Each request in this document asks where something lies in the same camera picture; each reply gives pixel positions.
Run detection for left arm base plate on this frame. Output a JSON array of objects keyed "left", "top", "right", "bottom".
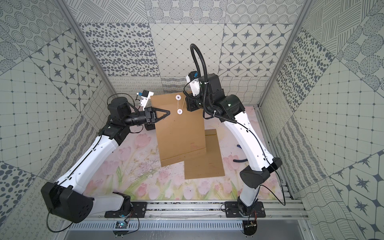
[{"left": 104, "top": 202, "right": 148, "bottom": 219}]

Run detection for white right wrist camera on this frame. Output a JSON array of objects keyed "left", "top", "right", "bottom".
[{"left": 186, "top": 71, "right": 200, "bottom": 97}]

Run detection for blue handled pliers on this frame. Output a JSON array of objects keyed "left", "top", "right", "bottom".
[{"left": 233, "top": 155, "right": 248, "bottom": 163}]

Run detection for black plastic tool case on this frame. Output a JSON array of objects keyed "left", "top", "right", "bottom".
[{"left": 144, "top": 123, "right": 156, "bottom": 131}]

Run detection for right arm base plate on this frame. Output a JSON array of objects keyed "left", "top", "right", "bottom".
[{"left": 224, "top": 201, "right": 266, "bottom": 218}]

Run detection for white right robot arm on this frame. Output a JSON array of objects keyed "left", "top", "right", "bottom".
[{"left": 184, "top": 71, "right": 283, "bottom": 211}]

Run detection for white bag string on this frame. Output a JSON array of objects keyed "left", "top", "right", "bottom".
[{"left": 176, "top": 95, "right": 188, "bottom": 114}]

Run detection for aluminium mounting rail frame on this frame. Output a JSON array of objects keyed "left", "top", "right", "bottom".
[{"left": 61, "top": 182, "right": 310, "bottom": 221}]

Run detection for brown kraft file bag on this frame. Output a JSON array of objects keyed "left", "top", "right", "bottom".
[
  {"left": 184, "top": 129, "right": 225, "bottom": 180},
  {"left": 151, "top": 93, "right": 206, "bottom": 167}
]

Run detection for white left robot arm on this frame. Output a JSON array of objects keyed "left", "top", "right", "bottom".
[{"left": 41, "top": 97, "right": 171, "bottom": 224}]

